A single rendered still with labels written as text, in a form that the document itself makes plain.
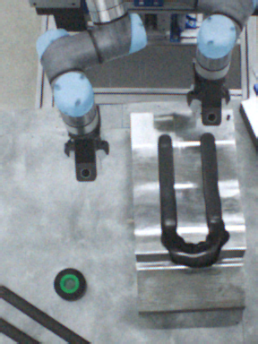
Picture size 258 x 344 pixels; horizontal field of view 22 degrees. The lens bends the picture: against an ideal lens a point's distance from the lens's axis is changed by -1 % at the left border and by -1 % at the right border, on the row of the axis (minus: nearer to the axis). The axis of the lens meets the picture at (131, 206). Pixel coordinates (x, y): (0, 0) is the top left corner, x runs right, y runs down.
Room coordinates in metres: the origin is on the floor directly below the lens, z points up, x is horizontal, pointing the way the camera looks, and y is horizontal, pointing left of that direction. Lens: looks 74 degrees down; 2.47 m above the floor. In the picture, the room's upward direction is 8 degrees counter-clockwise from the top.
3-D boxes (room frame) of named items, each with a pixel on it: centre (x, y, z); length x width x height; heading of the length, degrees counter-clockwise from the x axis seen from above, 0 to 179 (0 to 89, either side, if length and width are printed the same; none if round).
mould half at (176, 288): (0.43, -0.13, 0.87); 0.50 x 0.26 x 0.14; 174
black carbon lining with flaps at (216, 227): (0.45, -0.15, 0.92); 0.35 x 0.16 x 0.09; 174
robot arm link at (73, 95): (0.59, 0.08, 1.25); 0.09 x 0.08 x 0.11; 13
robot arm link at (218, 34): (0.68, -0.22, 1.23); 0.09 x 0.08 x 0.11; 144
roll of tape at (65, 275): (0.29, 0.18, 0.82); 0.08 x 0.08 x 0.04
